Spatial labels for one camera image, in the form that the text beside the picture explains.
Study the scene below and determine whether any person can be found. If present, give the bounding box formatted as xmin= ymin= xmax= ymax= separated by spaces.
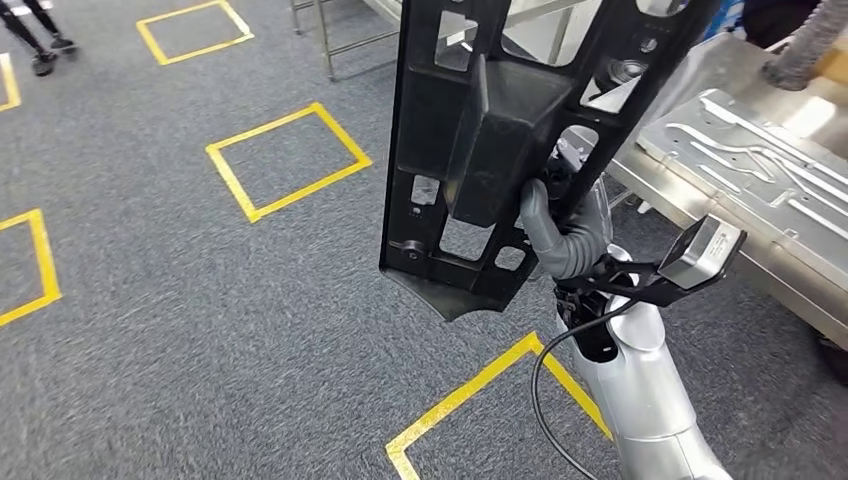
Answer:
xmin=0 ymin=0 xmax=79 ymax=77

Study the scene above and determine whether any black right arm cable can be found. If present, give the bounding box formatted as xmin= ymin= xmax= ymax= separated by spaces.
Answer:
xmin=531 ymin=298 xmax=641 ymax=480

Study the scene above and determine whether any steel rack frame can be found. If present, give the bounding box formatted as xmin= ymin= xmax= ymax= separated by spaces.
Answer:
xmin=290 ymin=0 xmax=405 ymax=82

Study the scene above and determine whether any stamped aluminium plate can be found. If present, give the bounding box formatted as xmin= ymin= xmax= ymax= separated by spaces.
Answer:
xmin=635 ymin=87 xmax=848 ymax=260

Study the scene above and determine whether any cardboard box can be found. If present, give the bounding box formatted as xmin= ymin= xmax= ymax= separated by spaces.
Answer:
xmin=814 ymin=49 xmax=848 ymax=87

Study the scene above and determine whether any black plastic frame part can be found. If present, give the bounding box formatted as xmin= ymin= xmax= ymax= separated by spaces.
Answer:
xmin=378 ymin=0 xmax=720 ymax=323

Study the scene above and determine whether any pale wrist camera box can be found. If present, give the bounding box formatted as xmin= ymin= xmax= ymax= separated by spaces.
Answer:
xmin=657 ymin=213 xmax=749 ymax=291

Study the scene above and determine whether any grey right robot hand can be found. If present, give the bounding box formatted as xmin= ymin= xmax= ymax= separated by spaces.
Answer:
xmin=518 ymin=137 xmax=614 ymax=261

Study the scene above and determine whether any stainless steel workbench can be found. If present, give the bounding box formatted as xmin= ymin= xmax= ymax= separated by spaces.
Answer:
xmin=566 ymin=33 xmax=848 ymax=349

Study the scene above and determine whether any grey ribbed hose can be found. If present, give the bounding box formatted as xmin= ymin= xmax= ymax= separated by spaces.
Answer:
xmin=760 ymin=0 xmax=848 ymax=92

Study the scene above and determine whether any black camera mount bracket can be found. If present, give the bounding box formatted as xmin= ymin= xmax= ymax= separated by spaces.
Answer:
xmin=555 ymin=254 xmax=730 ymax=309

